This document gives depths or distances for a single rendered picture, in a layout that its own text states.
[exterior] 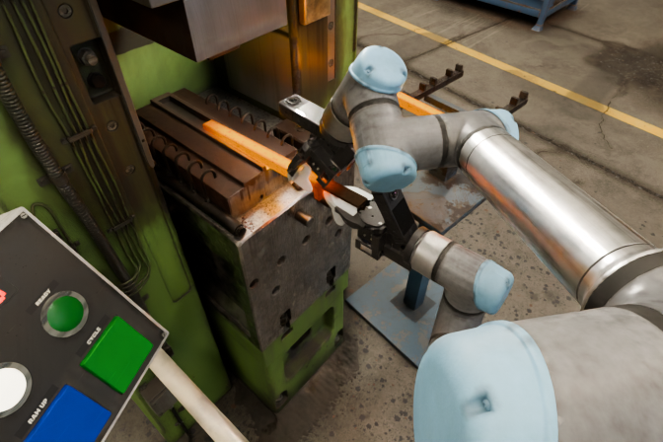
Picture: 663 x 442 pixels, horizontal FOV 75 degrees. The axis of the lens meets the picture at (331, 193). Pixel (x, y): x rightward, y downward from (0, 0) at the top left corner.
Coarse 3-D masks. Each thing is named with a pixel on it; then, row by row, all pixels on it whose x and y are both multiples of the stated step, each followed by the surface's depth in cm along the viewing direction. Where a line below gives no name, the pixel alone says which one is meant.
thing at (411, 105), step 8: (400, 96) 114; (408, 96) 114; (400, 104) 114; (408, 104) 112; (416, 104) 111; (424, 104) 111; (416, 112) 111; (424, 112) 109; (432, 112) 108; (440, 112) 108
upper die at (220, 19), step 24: (120, 0) 73; (192, 0) 62; (216, 0) 65; (240, 0) 69; (264, 0) 72; (120, 24) 78; (144, 24) 72; (168, 24) 67; (192, 24) 64; (216, 24) 67; (240, 24) 71; (264, 24) 75; (192, 48) 66; (216, 48) 69
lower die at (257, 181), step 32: (160, 96) 113; (192, 96) 114; (160, 128) 104; (192, 128) 104; (256, 128) 103; (160, 160) 101; (192, 160) 96; (224, 160) 95; (256, 160) 93; (224, 192) 89; (256, 192) 94
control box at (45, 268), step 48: (0, 240) 52; (48, 240) 56; (0, 288) 50; (48, 288) 55; (96, 288) 60; (0, 336) 50; (48, 336) 54; (96, 336) 58; (144, 336) 64; (48, 384) 53; (96, 384) 57; (0, 432) 48
